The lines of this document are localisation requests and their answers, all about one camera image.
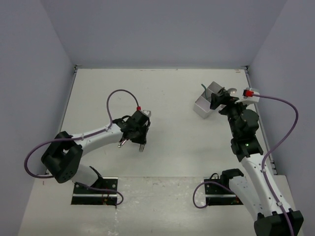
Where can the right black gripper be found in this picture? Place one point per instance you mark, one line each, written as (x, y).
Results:
(218, 100)

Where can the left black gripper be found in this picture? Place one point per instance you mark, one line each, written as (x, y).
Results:
(142, 139)

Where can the white three-compartment container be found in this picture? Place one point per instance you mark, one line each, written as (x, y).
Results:
(203, 102)

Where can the silver fork curved handle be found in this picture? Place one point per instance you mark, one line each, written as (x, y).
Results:
(141, 148)

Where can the ornate silver teaspoon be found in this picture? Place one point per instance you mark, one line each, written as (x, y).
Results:
(231, 90)

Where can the teal plastic fork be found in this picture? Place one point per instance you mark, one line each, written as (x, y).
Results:
(205, 89)

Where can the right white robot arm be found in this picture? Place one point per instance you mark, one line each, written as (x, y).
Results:
(272, 214)

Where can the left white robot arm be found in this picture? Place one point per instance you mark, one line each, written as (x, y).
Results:
(63, 156)

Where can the silver knife bundle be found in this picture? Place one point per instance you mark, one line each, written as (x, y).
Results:
(121, 143)

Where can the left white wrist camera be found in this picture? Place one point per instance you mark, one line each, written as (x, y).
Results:
(148, 113)

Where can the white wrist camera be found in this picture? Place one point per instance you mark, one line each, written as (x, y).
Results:
(148, 113)
(250, 96)

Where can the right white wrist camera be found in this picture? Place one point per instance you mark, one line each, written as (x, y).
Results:
(250, 96)

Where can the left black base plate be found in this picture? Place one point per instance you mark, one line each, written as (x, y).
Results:
(88, 197)

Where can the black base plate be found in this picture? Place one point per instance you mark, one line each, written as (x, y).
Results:
(218, 196)
(88, 197)

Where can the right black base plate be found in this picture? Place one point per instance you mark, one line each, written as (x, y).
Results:
(218, 196)

